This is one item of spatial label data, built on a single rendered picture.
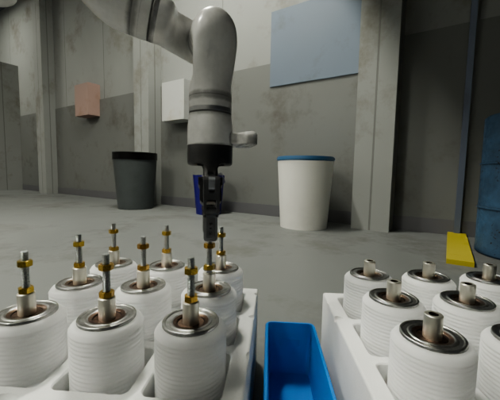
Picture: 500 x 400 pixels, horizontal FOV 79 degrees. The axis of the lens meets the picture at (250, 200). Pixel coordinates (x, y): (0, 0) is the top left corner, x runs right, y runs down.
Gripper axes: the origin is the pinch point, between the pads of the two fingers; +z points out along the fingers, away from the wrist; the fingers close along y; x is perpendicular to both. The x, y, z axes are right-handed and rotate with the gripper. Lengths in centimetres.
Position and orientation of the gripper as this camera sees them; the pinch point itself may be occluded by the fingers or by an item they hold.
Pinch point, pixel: (209, 228)
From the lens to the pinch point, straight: 52.5
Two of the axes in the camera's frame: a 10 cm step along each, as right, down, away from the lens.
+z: -0.2, 10.0, 0.9
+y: 1.7, 0.9, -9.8
